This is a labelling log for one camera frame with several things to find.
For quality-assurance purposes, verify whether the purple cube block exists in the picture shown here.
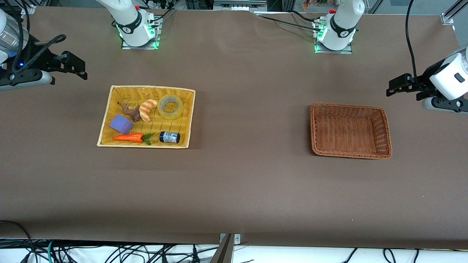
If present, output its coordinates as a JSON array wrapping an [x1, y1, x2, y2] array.
[[109, 114, 134, 134]]

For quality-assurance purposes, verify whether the aluminium frame profile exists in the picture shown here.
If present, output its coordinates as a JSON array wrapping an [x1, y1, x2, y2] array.
[[441, 0, 468, 25]]

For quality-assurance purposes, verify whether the brown toy root figure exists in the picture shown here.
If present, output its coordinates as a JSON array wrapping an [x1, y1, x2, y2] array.
[[118, 102, 142, 123]]

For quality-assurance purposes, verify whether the clear yellowish tape roll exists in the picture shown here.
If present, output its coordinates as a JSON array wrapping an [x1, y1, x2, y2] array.
[[158, 94, 184, 120]]

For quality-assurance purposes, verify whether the yellow wicker basket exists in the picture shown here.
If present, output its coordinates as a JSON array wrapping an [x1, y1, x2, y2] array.
[[97, 85, 196, 149]]

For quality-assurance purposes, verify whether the dark angled bar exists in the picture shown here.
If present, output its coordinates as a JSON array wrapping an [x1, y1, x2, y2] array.
[[210, 234, 235, 263]]

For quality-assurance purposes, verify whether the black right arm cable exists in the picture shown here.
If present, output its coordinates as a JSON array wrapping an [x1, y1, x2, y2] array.
[[5, 0, 31, 72]]

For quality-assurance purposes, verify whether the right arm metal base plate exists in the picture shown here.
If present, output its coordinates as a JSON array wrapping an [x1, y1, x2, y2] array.
[[121, 15, 161, 50]]

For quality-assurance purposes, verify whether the toy croissant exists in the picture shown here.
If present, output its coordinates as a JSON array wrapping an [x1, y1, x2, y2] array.
[[140, 99, 158, 123]]

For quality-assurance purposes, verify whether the brown wicker basket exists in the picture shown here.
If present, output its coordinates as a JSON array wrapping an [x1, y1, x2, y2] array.
[[310, 103, 393, 160]]

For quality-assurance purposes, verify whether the small dark jar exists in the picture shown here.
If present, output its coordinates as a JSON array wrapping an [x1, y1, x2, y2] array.
[[159, 131, 181, 144]]

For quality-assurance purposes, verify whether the grey metal equipment box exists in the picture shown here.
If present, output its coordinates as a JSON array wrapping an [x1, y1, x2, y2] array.
[[213, 0, 268, 12]]

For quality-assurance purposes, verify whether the black looped floor cable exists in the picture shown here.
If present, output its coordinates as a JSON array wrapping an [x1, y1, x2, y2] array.
[[0, 220, 37, 263]]

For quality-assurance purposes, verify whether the orange toy carrot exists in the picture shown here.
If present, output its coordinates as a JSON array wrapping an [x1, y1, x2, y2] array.
[[113, 133, 153, 146]]

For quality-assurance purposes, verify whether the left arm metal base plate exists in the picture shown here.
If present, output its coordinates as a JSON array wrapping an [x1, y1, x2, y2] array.
[[314, 18, 354, 54]]

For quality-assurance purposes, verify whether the black cable to arm base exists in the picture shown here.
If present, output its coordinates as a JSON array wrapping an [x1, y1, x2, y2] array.
[[256, 10, 324, 31]]

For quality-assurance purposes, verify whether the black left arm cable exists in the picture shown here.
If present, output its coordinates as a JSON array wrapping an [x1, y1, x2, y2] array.
[[405, 0, 426, 90]]

